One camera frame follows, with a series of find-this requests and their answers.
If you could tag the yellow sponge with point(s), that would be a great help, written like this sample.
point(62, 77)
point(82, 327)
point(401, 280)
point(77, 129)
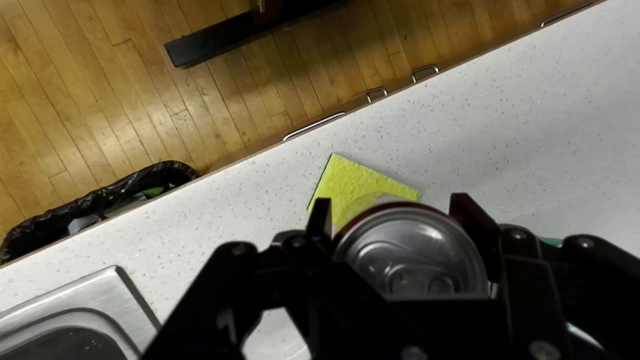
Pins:
point(353, 182)

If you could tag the green plastic cup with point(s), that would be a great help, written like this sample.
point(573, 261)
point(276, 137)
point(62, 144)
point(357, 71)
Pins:
point(550, 243)

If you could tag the black trash bag bin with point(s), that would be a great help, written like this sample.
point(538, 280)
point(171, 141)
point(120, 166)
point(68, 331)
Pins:
point(101, 201)

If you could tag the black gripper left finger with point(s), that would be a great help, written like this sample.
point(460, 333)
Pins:
point(221, 286)

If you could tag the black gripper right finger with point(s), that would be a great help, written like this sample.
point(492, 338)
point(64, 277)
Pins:
point(532, 280)

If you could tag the stainless steel sink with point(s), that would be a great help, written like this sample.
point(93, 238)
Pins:
point(67, 313)

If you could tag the black floor stand base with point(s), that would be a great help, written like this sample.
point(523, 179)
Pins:
point(221, 41)

